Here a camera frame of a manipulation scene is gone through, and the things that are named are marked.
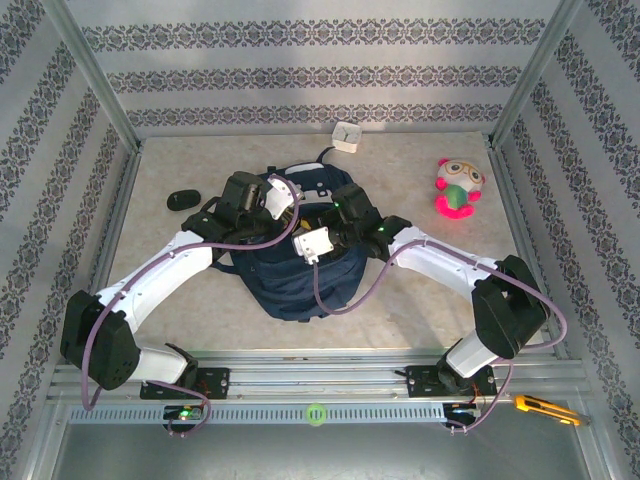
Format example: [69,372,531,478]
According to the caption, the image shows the grey slotted cable tray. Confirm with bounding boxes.
[67,403,447,425]

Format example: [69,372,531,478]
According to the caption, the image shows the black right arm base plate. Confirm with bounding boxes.
[399,364,499,400]

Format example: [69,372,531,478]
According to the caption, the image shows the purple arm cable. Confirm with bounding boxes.
[310,239,570,435]
[82,173,304,440]

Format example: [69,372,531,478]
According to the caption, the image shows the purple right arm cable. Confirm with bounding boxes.
[310,239,570,435]

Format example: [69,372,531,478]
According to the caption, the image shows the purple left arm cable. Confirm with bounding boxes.
[82,173,304,440]

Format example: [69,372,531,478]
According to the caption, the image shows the aluminium mounting rail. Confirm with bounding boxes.
[47,349,594,402]

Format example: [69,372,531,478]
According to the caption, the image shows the circuit board with green light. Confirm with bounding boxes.
[163,404,206,424]

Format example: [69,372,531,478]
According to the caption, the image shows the navy blue backpack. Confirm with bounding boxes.
[212,159,371,324]

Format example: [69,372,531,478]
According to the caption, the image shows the aluminium table side rail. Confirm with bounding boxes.
[487,142,570,360]
[69,142,144,361]

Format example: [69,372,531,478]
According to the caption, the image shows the black oval case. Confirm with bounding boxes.
[167,188,202,212]

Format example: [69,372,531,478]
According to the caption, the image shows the small white cube clock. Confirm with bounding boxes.
[330,121,362,155]

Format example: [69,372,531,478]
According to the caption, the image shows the yellow utility knife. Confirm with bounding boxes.
[514,394,584,427]

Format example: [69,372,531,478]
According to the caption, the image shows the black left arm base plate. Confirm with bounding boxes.
[139,367,231,401]

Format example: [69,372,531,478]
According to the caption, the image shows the aluminium frame post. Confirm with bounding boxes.
[42,0,144,151]
[489,0,584,149]

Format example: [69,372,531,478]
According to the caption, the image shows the pink and white plush toy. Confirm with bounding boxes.
[432,157,486,222]

